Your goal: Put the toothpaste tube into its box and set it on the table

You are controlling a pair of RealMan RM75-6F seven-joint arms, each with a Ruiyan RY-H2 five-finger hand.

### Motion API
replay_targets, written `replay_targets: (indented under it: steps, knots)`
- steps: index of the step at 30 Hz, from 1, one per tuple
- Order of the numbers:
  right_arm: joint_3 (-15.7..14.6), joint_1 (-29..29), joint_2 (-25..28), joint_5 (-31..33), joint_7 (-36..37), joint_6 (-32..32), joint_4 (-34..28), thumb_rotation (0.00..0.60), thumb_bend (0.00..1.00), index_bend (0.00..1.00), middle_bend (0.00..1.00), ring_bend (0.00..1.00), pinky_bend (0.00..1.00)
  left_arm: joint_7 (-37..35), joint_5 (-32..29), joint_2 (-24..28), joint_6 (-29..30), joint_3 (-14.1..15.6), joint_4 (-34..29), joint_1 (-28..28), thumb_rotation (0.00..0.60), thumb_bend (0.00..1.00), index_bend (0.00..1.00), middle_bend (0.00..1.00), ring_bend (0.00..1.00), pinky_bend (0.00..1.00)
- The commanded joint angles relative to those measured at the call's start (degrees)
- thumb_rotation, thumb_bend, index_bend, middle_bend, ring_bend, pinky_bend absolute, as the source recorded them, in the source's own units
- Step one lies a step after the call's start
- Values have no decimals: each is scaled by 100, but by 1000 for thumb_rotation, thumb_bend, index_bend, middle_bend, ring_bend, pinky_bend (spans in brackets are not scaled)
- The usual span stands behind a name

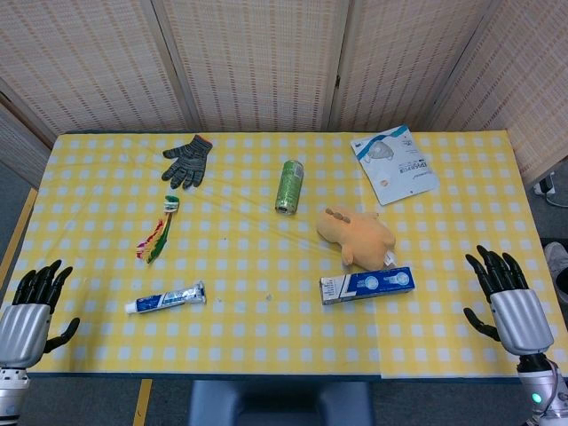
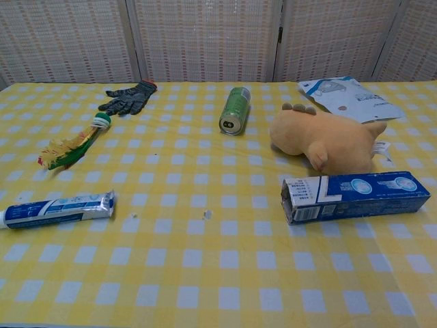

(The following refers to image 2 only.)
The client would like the beige woven folding screen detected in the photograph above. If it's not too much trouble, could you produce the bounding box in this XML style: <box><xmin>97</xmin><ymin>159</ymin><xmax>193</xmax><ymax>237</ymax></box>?
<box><xmin>0</xmin><ymin>0</ymin><xmax>437</xmax><ymax>86</ymax></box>

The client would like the white face mask package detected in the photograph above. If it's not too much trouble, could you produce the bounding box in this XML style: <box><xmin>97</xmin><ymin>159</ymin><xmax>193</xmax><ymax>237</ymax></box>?
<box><xmin>296</xmin><ymin>75</ymin><xmax>407</xmax><ymax>124</ymax></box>

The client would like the blue white box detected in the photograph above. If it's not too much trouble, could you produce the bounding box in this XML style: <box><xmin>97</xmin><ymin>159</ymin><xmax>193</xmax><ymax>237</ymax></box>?
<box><xmin>280</xmin><ymin>170</ymin><xmax>432</xmax><ymax>226</ymax></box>

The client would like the blue and white tube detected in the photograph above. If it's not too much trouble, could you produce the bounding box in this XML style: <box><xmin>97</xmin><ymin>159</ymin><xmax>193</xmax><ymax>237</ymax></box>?
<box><xmin>0</xmin><ymin>189</ymin><xmax>116</xmax><ymax>230</ymax></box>

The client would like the green drink can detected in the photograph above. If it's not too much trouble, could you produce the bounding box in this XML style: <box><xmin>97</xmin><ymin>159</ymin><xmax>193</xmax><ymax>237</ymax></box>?
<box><xmin>218</xmin><ymin>86</ymin><xmax>253</xmax><ymax>136</ymax></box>

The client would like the yellow plush toy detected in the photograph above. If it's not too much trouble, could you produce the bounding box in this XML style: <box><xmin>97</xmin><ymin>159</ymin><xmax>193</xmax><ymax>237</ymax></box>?
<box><xmin>269</xmin><ymin>102</ymin><xmax>392</xmax><ymax>174</ymax></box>

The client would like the grey knitted work glove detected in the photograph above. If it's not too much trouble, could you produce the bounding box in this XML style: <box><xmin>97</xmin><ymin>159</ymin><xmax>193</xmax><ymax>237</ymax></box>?
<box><xmin>98</xmin><ymin>79</ymin><xmax>158</xmax><ymax>117</ymax></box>

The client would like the yellow white checked tablecloth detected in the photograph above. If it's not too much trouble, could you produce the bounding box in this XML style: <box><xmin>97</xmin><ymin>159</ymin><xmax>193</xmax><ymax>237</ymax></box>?
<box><xmin>0</xmin><ymin>81</ymin><xmax>437</xmax><ymax>328</ymax></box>

